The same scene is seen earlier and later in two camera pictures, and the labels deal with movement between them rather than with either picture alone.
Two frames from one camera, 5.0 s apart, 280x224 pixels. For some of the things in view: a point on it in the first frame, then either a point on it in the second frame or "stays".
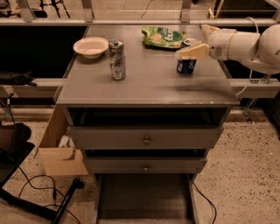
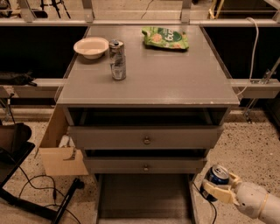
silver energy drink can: x=117 y=61 stays
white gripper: x=220 y=45 → x=250 y=195
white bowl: x=91 y=47 stays
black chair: x=14 y=148 stays
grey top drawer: x=147 y=137 stays
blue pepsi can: x=185 y=66 → x=219 y=175
